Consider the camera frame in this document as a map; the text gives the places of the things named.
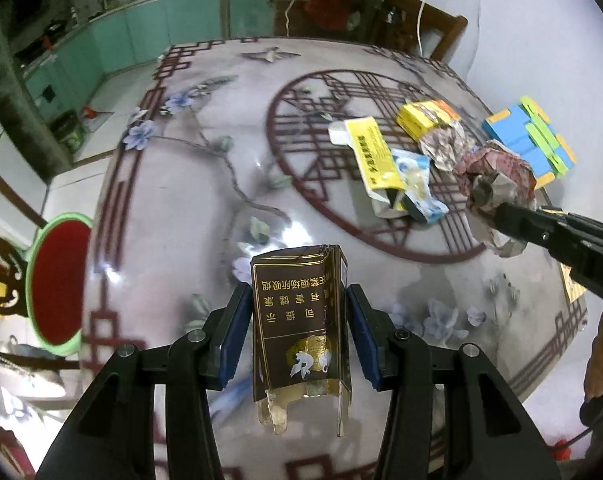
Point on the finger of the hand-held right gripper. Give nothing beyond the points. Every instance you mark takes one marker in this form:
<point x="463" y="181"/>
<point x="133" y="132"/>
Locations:
<point x="536" y="235"/>
<point x="531" y="214"/>

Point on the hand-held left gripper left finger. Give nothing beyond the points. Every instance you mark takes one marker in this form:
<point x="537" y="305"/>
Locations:
<point x="234" y="340"/>

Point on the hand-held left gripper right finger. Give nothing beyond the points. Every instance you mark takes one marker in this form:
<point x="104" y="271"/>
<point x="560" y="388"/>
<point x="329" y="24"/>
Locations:
<point x="364" y="340"/>

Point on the red patterned paper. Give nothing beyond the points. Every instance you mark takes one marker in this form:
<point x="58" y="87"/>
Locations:
<point x="501" y="170"/>

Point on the brown cigarette pack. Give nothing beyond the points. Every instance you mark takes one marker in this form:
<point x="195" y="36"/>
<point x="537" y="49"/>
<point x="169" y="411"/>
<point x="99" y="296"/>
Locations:
<point x="291" y="320"/>

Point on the yellow paper sheet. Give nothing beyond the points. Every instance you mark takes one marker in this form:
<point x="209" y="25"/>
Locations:
<point x="574" y="285"/>

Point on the blue green yellow block stack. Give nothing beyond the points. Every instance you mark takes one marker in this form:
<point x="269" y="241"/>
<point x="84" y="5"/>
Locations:
<point x="514" y="127"/>

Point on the crumpled pale paper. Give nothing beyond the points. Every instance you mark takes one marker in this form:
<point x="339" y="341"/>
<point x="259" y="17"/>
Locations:
<point x="444" y="147"/>

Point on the silver blue snack wrapper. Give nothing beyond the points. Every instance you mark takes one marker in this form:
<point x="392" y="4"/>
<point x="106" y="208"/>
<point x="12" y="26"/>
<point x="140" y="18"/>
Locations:
<point x="416" y="180"/>

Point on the yellow cigarette pack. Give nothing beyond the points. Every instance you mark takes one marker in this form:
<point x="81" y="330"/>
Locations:
<point x="421" y="115"/>

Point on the yellow white carton box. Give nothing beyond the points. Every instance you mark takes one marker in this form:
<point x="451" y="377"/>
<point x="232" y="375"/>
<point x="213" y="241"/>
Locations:
<point x="369" y="152"/>

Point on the red stool with green rim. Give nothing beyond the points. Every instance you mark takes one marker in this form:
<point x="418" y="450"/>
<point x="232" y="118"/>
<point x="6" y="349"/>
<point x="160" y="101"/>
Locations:
<point x="56" y="280"/>

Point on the green bucket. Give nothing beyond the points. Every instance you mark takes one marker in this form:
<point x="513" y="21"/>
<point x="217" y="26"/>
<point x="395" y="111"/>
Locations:
<point x="69" y="130"/>

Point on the red dustpan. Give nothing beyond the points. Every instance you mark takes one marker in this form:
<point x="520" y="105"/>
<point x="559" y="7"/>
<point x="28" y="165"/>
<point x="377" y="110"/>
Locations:
<point x="90" y="111"/>

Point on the teal kitchen cabinets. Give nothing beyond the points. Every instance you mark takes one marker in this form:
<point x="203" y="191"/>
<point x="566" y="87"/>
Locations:
<point x="131" y="35"/>

